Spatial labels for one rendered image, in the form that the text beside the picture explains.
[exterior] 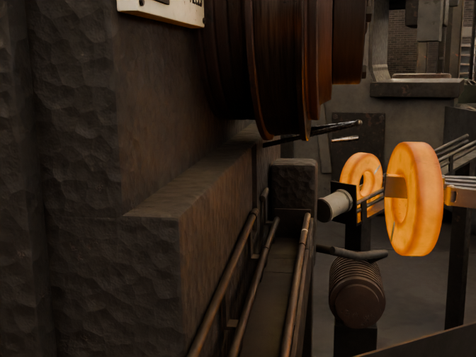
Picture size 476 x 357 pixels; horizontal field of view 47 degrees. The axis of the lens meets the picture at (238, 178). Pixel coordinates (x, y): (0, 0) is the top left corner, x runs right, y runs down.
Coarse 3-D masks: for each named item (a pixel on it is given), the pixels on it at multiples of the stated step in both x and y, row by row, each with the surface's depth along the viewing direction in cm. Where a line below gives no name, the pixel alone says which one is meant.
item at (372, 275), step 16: (336, 272) 132; (352, 272) 127; (368, 272) 128; (336, 288) 125; (352, 288) 123; (368, 288) 123; (336, 304) 124; (352, 304) 124; (368, 304) 123; (384, 304) 124; (336, 320) 131; (352, 320) 124; (368, 320) 124; (336, 336) 129; (352, 336) 128; (368, 336) 128; (336, 352) 130; (352, 352) 129
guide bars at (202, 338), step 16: (256, 208) 95; (272, 224) 107; (240, 240) 81; (272, 240) 98; (256, 256) 90; (224, 272) 71; (256, 272) 84; (224, 288) 67; (256, 288) 80; (224, 304) 69; (208, 320) 60; (224, 320) 70; (240, 320) 71; (240, 336) 67; (192, 352) 54; (240, 352) 71
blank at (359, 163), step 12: (360, 156) 137; (372, 156) 140; (348, 168) 136; (360, 168) 137; (372, 168) 141; (348, 180) 135; (372, 180) 142; (360, 192) 138; (372, 192) 142; (360, 204) 139
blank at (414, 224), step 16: (400, 144) 75; (416, 144) 72; (400, 160) 74; (416, 160) 69; (432, 160) 69; (416, 176) 68; (432, 176) 68; (416, 192) 68; (432, 192) 67; (400, 208) 78; (416, 208) 68; (432, 208) 67; (400, 224) 74; (416, 224) 68; (432, 224) 68; (400, 240) 74; (416, 240) 69; (432, 240) 69
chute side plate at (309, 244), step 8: (312, 224) 106; (312, 232) 107; (312, 240) 108; (304, 264) 86; (304, 272) 83; (304, 280) 81; (304, 288) 79; (304, 296) 80; (304, 304) 80; (304, 312) 81; (296, 320) 70; (304, 320) 81; (296, 328) 69; (304, 328) 82; (296, 336) 67; (296, 344) 65; (296, 352) 64
